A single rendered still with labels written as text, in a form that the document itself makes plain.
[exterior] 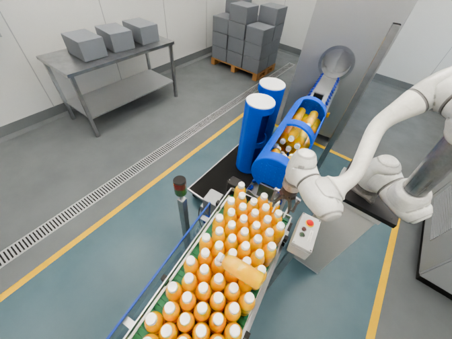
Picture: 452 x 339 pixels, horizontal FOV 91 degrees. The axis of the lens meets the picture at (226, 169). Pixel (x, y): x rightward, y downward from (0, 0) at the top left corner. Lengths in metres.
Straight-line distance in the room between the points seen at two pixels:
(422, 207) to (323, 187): 0.68
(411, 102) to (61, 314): 2.53
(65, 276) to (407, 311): 2.95
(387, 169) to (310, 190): 0.69
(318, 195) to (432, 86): 0.53
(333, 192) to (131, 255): 1.93
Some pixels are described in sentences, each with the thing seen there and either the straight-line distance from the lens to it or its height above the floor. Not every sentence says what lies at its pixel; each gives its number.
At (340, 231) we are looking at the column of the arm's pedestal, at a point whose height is 0.71.
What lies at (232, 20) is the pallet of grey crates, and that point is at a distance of 5.01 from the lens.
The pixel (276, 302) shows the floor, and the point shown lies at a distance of 2.23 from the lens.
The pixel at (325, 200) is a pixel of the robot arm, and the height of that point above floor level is 1.50.
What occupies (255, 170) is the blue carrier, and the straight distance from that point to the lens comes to 1.41.
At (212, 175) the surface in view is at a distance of 2.58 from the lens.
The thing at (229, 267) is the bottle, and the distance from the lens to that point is 0.99.
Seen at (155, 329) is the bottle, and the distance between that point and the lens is 1.07.
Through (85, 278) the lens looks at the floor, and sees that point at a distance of 2.43.
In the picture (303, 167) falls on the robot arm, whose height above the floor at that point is 1.51.
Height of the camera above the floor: 2.11
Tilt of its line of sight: 48 degrees down
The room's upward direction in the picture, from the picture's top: 6 degrees clockwise
